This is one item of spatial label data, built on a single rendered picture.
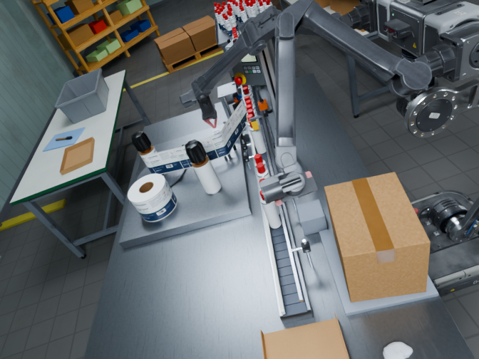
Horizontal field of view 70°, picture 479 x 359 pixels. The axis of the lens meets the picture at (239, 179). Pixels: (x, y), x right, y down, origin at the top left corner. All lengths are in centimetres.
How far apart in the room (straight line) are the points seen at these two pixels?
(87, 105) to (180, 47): 282
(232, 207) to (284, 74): 80
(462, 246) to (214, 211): 132
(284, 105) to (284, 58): 13
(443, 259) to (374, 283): 96
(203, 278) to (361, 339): 65
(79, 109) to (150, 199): 193
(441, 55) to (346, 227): 55
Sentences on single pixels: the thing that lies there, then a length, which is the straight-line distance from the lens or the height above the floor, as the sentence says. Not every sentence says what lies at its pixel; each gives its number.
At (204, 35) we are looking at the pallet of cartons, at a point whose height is 32.
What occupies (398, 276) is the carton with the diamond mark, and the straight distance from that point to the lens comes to 120.
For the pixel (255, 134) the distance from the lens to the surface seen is 179.
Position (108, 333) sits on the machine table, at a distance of 161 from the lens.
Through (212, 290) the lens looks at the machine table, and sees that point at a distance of 147.
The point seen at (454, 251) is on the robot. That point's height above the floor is 24.
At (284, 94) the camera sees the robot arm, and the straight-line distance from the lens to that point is 101.
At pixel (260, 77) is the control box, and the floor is 133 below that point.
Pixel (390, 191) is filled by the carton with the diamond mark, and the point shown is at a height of 112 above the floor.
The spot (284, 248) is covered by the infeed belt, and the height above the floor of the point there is 88.
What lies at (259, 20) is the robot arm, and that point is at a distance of 129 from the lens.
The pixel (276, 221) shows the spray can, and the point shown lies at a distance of 145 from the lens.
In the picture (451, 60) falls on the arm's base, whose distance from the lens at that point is 115.
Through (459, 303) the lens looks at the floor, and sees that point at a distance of 229.
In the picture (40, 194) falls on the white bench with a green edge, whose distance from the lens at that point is 286.
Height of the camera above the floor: 200
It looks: 39 degrees down
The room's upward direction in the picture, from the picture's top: 23 degrees counter-clockwise
